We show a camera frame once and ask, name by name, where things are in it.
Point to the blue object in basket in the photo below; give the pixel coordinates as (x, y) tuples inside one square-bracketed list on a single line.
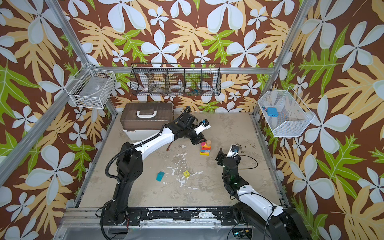
[(272, 112)]

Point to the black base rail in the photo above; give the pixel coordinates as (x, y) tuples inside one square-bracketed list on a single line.
[(224, 216)]

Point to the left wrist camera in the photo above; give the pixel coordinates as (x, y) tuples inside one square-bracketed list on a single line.
[(203, 125)]

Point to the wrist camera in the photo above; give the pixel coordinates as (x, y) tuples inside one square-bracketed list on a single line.
[(234, 151), (203, 125)]

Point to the yellow green cube block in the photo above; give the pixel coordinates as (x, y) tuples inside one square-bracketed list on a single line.
[(186, 174)]

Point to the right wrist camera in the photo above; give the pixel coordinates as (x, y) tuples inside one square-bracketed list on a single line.
[(234, 151)]

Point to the white wire basket left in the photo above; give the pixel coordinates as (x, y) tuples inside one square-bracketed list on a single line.
[(92, 88)]

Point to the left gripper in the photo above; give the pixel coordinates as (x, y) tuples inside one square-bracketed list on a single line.
[(201, 136)]

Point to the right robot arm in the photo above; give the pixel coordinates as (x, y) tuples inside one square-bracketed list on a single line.
[(253, 209)]

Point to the black wire wall basket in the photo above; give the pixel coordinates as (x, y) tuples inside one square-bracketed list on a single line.
[(166, 79)]

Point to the teal triangular block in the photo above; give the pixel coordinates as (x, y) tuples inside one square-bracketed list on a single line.
[(160, 176)]

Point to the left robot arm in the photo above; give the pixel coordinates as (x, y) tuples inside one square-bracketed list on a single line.
[(127, 165)]

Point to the white mesh basket right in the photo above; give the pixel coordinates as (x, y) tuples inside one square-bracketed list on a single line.
[(294, 115)]

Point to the brown lid white toolbox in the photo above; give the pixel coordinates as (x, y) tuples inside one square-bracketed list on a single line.
[(142, 120)]

